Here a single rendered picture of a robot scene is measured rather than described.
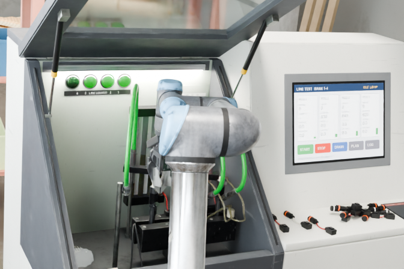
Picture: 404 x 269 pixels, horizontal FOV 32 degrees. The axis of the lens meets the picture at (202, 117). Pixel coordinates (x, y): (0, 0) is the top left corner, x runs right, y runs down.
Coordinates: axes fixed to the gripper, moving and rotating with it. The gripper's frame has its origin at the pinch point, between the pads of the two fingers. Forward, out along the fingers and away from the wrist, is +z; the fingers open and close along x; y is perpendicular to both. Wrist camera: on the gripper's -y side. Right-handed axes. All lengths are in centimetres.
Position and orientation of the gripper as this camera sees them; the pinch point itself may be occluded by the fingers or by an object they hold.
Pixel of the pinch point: (159, 188)
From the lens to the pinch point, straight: 223.3
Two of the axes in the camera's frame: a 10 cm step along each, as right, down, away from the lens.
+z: -0.9, 9.6, 2.7
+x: 9.0, -0.4, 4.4
